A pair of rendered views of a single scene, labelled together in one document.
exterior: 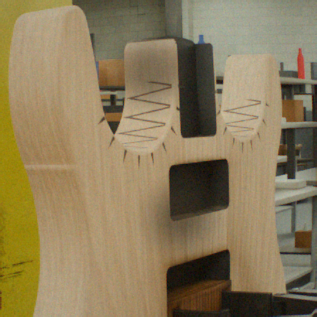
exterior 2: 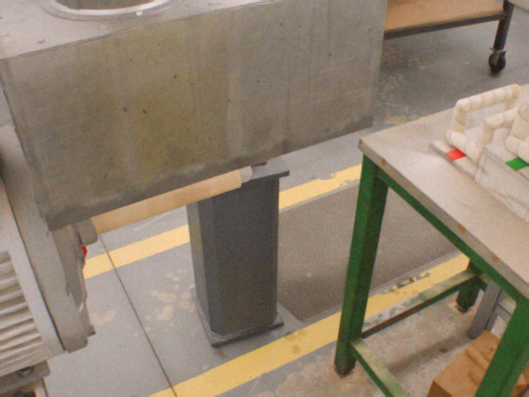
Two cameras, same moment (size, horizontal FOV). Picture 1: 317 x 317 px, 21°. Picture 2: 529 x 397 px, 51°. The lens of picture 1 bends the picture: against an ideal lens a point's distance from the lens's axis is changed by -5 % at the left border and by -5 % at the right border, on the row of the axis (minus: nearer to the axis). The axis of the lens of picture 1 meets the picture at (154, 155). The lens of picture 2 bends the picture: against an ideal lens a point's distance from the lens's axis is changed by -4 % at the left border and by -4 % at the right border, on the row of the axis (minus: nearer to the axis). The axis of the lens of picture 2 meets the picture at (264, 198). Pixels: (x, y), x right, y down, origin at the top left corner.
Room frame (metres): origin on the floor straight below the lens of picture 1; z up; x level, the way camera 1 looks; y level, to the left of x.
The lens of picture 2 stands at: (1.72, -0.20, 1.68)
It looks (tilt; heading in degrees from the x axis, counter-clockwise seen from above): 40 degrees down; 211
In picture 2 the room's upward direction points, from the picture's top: straight up
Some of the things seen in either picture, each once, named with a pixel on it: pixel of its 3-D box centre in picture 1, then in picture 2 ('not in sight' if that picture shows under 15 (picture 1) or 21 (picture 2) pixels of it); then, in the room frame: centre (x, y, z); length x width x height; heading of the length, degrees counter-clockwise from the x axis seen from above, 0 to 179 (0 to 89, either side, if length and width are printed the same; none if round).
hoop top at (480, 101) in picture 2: not in sight; (489, 98); (0.49, -0.33, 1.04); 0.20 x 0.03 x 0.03; 148
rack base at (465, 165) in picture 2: not in sight; (493, 145); (0.52, -0.29, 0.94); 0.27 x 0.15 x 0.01; 149
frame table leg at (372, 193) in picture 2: not in sight; (358, 282); (0.64, -0.53, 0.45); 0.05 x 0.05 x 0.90; 59
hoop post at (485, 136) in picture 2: not in sight; (483, 142); (0.61, -0.30, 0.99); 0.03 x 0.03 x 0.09
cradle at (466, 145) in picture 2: not in sight; (464, 145); (0.59, -0.34, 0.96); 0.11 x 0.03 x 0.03; 59
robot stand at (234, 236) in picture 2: not in sight; (232, 240); (0.59, -0.99, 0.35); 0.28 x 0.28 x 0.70; 52
